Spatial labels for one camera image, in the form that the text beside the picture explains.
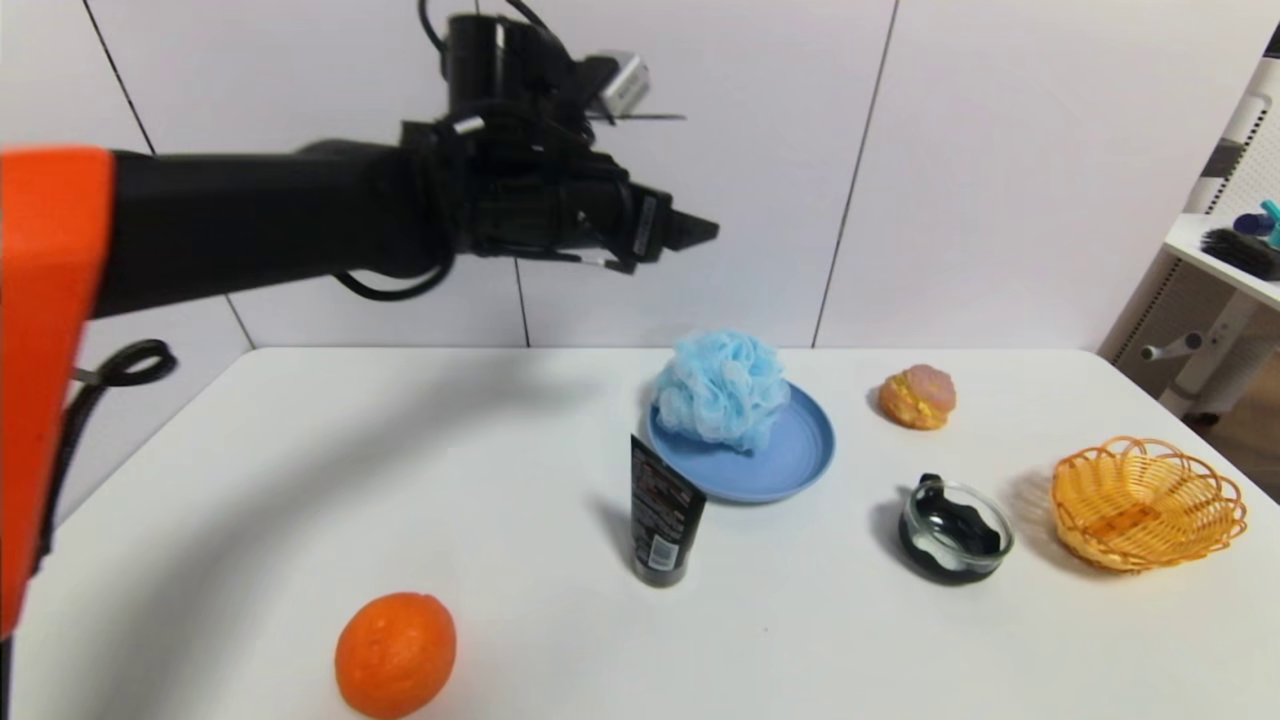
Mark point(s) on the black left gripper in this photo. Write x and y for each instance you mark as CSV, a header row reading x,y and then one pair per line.
x,y
648,229

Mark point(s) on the blue mesh bath loofah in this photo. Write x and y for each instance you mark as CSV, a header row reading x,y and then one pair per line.
x,y
720,390

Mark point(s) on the black and orange left arm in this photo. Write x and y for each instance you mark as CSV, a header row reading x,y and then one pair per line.
x,y
250,220

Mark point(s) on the blue plastic plate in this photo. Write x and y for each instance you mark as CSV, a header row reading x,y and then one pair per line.
x,y
790,460

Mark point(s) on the dark blue small object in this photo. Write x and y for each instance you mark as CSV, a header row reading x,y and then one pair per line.
x,y
1250,227

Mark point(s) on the teal small object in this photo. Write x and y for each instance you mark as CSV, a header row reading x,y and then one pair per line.
x,y
1272,225

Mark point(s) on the cream puff pastry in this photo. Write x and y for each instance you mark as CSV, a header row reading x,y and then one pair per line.
x,y
917,400

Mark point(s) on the black squeeze tube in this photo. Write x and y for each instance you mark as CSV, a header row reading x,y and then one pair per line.
x,y
660,520

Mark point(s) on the glass jar with black base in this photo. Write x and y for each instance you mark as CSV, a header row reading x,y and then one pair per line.
x,y
950,548

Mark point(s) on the orange fruit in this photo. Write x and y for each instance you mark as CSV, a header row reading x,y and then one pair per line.
x,y
395,655

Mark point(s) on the yellow woven basket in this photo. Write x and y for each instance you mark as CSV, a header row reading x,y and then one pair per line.
x,y
1145,510

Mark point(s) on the white side desk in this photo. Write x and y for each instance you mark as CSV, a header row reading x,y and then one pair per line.
x,y
1225,340

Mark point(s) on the black hair brush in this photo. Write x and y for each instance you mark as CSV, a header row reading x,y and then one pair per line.
x,y
1240,255

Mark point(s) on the white pegboard panel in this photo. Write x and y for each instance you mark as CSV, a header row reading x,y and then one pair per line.
x,y
1250,150

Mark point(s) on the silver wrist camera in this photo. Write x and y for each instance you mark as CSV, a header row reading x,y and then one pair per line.
x,y
625,85

